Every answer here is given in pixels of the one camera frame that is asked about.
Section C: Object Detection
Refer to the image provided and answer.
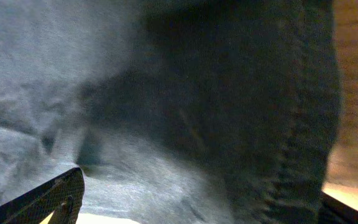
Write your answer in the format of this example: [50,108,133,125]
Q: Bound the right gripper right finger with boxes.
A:
[318,193,358,224]

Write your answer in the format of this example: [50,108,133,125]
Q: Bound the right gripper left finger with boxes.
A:
[0,167,85,224]

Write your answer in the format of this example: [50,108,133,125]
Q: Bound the navy blue shorts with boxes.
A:
[0,0,342,223]

